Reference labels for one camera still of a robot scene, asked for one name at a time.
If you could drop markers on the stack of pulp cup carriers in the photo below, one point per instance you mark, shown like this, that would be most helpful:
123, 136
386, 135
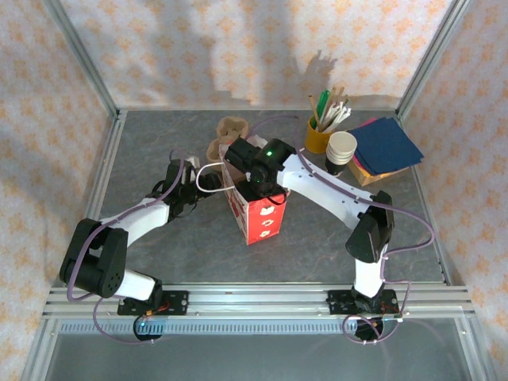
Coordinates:
232, 127

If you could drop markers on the red and white paper bag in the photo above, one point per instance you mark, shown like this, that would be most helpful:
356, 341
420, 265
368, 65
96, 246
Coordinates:
264, 226

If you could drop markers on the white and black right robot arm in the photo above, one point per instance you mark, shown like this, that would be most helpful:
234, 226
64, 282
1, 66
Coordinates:
317, 194

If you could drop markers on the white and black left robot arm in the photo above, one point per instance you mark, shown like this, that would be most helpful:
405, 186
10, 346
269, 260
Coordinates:
139, 218

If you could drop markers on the yellow utensil holder cup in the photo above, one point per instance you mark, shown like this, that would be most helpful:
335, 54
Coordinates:
315, 141

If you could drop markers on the wooden stirrer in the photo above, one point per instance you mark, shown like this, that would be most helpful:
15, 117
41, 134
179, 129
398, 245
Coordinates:
313, 107
341, 95
334, 95

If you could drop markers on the stack of paper cups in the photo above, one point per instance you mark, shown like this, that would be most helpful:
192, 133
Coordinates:
342, 143

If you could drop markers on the green straw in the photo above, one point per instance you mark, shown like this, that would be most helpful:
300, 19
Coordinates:
325, 101

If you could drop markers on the tan napkin stack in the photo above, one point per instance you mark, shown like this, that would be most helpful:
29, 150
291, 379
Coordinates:
367, 179

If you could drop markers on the navy napkin stack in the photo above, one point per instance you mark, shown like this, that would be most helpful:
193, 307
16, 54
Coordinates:
385, 143

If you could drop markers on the aluminium side table rail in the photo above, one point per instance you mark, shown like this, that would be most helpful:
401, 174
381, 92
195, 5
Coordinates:
104, 170
421, 186

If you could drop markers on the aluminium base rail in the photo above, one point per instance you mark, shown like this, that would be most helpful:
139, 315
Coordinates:
258, 297

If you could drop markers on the aluminium corner post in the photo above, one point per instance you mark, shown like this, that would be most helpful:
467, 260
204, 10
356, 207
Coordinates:
433, 51
81, 51

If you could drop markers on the aluminium frame leg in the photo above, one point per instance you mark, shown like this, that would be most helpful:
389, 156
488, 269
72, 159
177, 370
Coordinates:
32, 371
475, 357

